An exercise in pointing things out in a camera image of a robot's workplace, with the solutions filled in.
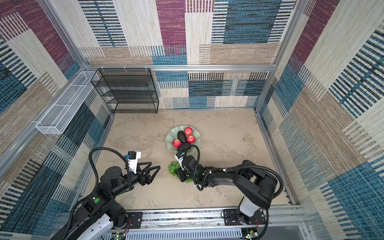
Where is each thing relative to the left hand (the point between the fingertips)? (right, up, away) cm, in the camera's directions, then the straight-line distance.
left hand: (155, 164), depth 71 cm
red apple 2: (+7, +7, +26) cm, 28 cm away
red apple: (+14, +14, +28) cm, 34 cm away
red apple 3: (+16, +9, +27) cm, 33 cm away
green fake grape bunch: (+7, -5, +14) cm, 17 cm away
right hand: (+9, -8, +16) cm, 20 cm away
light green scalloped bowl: (+4, +11, +30) cm, 32 cm away
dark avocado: (+10, +11, +29) cm, 32 cm away
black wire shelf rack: (-30, +43, +40) cm, 66 cm away
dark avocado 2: (+12, +4, +25) cm, 28 cm away
